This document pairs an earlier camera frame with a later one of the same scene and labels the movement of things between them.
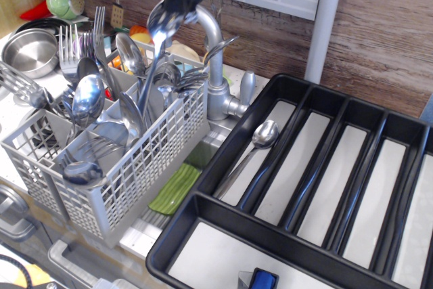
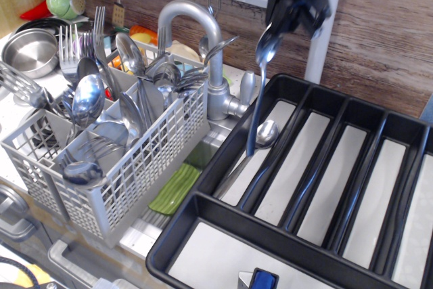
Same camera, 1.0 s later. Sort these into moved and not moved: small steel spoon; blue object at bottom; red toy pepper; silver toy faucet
Moved: small steel spoon
Not moved: blue object at bottom; silver toy faucet; red toy pepper
